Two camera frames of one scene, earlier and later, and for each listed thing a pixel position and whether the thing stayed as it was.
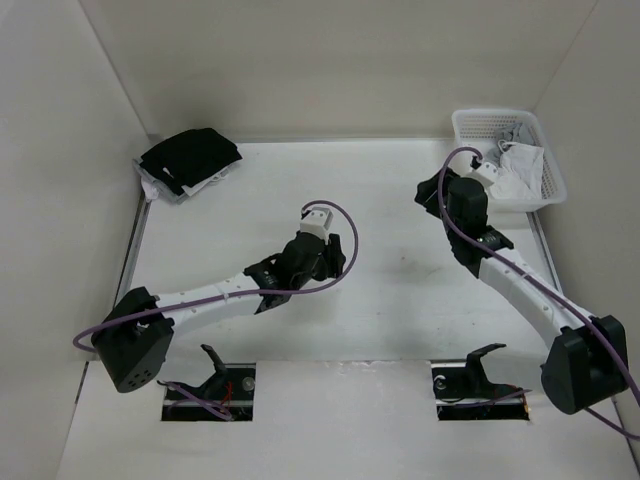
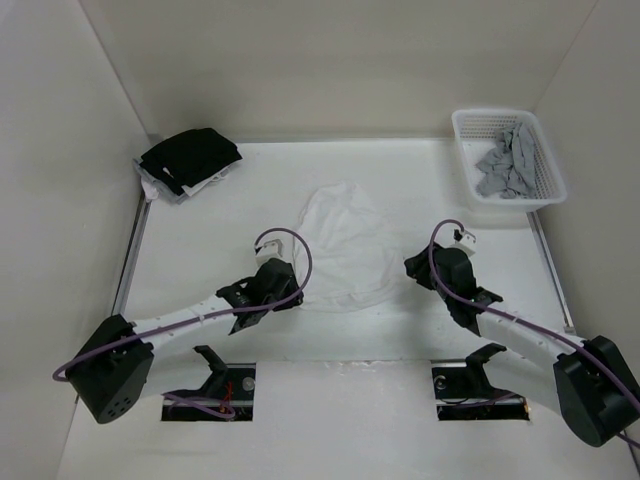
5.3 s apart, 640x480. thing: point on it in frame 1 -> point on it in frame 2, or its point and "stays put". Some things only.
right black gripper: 425,190 -> 416,267
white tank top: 520,176 -> 356,253
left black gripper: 332,257 -> 292,290
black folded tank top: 185,157 stays put
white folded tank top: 150,189 stays put
